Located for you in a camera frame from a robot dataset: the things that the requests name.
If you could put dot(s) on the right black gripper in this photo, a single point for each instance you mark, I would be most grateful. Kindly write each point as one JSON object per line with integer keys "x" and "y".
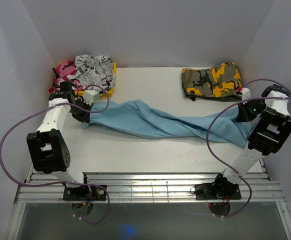
{"x": 243, "y": 115}

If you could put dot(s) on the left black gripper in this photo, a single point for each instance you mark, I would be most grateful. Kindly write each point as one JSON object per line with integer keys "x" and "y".
{"x": 84, "y": 117}

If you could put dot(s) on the light blue trousers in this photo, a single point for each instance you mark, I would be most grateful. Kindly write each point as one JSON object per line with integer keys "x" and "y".
{"x": 137, "y": 118}

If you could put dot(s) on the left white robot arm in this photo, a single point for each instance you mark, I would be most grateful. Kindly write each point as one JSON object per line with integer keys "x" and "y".
{"x": 47, "y": 147}

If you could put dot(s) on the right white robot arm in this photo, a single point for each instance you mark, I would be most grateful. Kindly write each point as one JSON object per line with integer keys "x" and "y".
{"x": 267, "y": 136}

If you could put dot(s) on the camouflage yellow green trousers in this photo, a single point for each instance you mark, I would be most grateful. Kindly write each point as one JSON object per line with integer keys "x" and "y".
{"x": 221, "y": 83}

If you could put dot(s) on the white black print trousers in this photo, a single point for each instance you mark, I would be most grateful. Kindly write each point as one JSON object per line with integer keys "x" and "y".
{"x": 95, "y": 70}

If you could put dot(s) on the pink camouflage trousers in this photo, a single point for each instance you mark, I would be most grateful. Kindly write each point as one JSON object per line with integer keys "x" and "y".
{"x": 65, "y": 72}

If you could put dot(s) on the yellow plastic tray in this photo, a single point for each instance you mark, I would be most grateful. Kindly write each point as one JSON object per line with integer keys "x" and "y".
{"x": 110, "y": 92}

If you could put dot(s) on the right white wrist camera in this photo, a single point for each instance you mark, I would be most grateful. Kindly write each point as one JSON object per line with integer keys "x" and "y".
{"x": 243, "y": 93}

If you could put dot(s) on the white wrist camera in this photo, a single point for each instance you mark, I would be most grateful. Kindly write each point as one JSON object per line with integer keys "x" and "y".
{"x": 89, "y": 96}
{"x": 243, "y": 93}

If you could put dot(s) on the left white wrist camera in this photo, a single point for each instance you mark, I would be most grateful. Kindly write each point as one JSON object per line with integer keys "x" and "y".
{"x": 89, "y": 96}

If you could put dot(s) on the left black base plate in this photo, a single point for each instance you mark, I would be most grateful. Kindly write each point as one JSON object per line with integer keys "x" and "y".
{"x": 84, "y": 193}

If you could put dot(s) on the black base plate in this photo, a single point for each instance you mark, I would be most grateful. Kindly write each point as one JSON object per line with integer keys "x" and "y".
{"x": 209, "y": 191}
{"x": 84, "y": 193}

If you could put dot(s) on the aluminium rail frame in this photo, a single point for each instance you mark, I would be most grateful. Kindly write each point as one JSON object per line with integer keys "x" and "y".
{"x": 145, "y": 188}

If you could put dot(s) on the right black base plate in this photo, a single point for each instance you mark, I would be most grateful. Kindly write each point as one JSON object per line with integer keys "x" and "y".
{"x": 209, "y": 191}

